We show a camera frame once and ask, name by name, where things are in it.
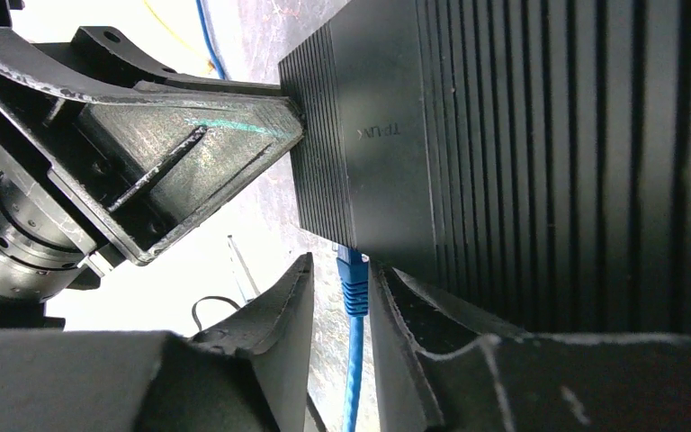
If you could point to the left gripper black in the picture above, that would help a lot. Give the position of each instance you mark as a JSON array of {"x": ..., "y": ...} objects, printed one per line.
[{"x": 135, "y": 168}]

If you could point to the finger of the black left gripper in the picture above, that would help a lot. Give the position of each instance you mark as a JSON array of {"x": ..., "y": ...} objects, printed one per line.
[{"x": 106, "y": 54}]

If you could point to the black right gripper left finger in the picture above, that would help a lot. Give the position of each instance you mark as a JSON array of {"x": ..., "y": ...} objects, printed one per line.
[{"x": 248, "y": 372}]

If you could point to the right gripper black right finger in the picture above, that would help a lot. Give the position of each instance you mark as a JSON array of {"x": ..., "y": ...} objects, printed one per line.
[{"x": 442, "y": 364}]

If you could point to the black network switch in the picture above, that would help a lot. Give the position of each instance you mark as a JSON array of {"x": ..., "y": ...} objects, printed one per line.
[{"x": 532, "y": 158}]

